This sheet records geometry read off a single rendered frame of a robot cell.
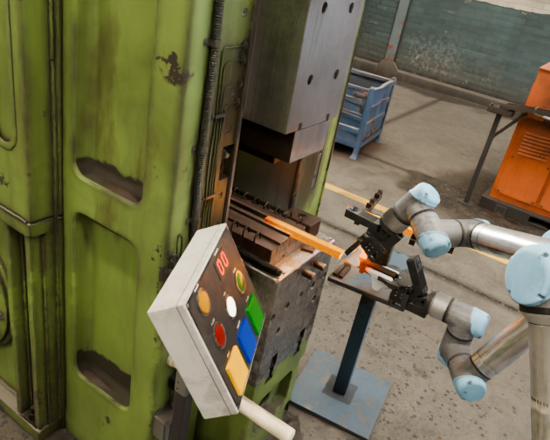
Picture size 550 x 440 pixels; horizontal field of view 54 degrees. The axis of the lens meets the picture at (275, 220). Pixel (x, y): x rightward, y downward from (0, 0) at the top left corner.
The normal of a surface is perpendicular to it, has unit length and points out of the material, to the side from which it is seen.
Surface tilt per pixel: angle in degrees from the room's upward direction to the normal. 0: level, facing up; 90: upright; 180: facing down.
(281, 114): 90
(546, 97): 90
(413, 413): 0
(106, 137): 89
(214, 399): 90
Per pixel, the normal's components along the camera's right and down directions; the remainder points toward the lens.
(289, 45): -0.55, 0.31
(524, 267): -0.93, -0.13
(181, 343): -0.15, 0.44
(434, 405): 0.17, -0.87
